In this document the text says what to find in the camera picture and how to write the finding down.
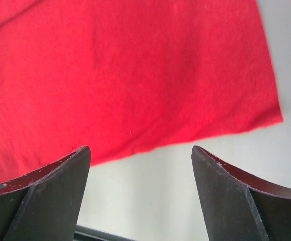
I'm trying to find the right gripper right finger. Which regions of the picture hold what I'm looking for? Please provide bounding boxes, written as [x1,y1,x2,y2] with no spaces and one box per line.
[191,146,291,240]

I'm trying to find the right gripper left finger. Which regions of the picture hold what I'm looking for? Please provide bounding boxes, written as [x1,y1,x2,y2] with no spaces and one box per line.
[0,146,91,240]

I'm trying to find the red t-shirt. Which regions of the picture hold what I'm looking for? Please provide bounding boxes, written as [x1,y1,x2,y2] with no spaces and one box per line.
[0,1,283,183]

